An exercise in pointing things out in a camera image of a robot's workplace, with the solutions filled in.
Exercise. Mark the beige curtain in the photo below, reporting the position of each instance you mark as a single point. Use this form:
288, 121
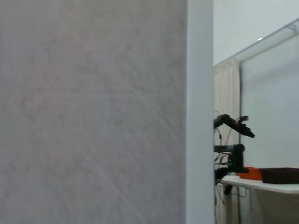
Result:
227, 93

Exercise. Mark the white background table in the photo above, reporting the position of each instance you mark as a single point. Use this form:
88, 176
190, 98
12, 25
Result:
257, 185

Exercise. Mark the white curtain rail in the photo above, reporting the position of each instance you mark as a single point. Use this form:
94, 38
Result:
268, 39

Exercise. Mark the white partition edge post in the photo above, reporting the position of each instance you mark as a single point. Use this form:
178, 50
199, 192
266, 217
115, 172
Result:
200, 105

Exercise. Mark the black background robot arm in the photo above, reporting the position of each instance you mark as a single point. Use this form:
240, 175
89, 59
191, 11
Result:
236, 123
238, 156

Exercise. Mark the orange block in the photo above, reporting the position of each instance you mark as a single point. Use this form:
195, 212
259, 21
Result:
251, 173

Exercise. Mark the dark brown box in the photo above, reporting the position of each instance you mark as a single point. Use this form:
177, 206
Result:
280, 175

